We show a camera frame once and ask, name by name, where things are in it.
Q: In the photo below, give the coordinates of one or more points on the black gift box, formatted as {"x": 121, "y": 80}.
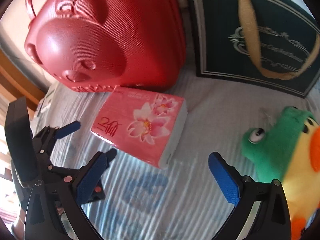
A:
{"x": 269, "y": 43}

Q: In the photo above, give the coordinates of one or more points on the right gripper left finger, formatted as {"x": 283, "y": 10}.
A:
{"x": 66, "y": 188}

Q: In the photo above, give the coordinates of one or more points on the pink tissue pack rear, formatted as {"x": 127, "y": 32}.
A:
{"x": 146, "y": 125}

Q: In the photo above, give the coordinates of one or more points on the yellow duck plush green hood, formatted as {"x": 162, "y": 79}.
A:
{"x": 289, "y": 152}

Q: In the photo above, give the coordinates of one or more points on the red bear suitcase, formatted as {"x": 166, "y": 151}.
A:
{"x": 97, "y": 45}

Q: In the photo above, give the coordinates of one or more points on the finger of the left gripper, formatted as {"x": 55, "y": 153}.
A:
{"x": 86, "y": 186}
{"x": 60, "y": 131}

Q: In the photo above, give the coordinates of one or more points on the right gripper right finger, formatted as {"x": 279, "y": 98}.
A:
{"x": 260, "y": 209}

